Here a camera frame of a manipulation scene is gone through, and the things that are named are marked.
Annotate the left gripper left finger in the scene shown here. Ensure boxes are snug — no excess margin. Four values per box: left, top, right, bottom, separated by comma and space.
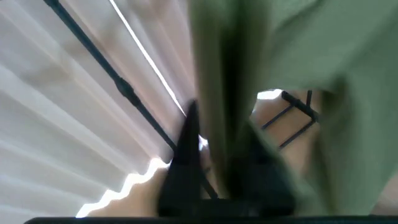
157, 100, 205, 218

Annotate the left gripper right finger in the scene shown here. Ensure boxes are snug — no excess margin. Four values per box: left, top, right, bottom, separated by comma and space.
228, 123, 297, 218

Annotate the black clothes rack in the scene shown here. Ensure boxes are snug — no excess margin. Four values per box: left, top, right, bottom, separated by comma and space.
42, 0, 320, 200

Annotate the green long-sleeved shirt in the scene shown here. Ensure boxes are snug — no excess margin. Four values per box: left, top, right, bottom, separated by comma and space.
188, 0, 398, 216

